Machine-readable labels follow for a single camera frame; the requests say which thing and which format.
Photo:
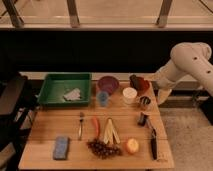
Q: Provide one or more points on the dark chair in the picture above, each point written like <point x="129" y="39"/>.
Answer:
<point x="16" y="101"/>

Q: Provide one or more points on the small black can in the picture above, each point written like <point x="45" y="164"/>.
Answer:
<point x="142" y="119"/>

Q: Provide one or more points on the metal fork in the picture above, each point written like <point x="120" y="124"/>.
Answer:
<point x="80" y="126"/>

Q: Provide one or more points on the crumpled white cloth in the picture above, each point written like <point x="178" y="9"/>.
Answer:
<point x="73" y="95"/>

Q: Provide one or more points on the wooden table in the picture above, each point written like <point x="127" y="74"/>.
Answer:
<point x="98" y="138"/>

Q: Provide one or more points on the blue plastic cup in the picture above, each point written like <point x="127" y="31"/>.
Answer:
<point x="102" y="98"/>

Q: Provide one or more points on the black handled knife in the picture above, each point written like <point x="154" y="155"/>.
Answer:
<point x="153" y="140"/>

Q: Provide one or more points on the purple bowl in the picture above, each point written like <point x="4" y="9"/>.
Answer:
<point x="108" y="84"/>

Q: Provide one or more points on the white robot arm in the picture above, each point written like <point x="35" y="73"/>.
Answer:
<point x="185" y="59"/>

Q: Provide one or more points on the blue sponge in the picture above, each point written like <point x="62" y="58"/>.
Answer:
<point x="61" y="148"/>

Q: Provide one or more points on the bunch of dark grapes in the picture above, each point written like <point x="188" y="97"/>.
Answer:
<point x="102" y="150"/>

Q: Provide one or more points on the metal cup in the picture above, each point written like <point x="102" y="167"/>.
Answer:
<point x="144" y="102"/>

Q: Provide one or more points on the green plastic tray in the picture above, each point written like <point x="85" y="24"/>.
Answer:
<point x="56" y="86"/>

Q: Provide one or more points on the orange fruit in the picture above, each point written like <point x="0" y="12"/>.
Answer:
<point x="132" y="146"/>

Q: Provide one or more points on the red bowl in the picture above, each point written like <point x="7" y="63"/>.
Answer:
<point x="143" y="85"/>

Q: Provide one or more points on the white cup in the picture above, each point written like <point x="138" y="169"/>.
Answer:
<point x="129" y="95"/>

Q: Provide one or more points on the orange carrot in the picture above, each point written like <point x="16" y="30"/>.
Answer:
<point x="96" y="126"/>

